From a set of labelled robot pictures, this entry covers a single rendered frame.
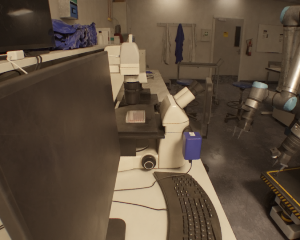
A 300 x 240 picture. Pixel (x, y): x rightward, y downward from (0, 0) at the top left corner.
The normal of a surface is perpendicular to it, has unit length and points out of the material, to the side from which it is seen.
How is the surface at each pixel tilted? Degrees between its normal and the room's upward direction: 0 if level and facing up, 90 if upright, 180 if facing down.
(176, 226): 7
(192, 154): 90
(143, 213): 0
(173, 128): 90
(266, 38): 90
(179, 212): 6
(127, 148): 90
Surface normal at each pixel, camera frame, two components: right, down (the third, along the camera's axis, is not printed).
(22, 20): 1.00, -0.07
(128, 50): 0.03, 0.19
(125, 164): 0.35, 0.34
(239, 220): 0.00, -0.93
